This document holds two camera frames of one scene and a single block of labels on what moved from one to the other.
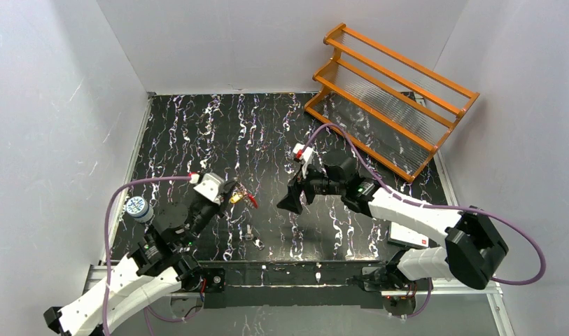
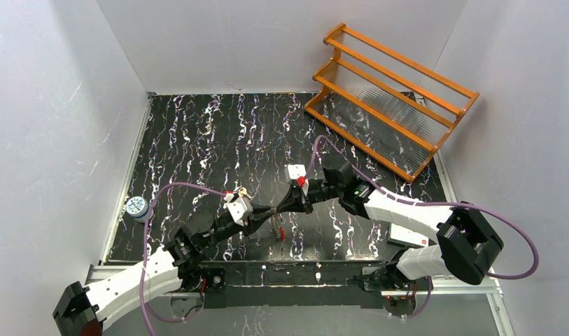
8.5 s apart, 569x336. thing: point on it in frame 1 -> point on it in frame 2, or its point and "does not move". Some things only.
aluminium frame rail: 99,283 does not move
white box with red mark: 402,234 does not move
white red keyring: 253,199 -> 276,220
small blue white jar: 139,209 does not move
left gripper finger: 228,187 -> 260,213
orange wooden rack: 390,108 does not move
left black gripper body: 225,199 -> 249,219
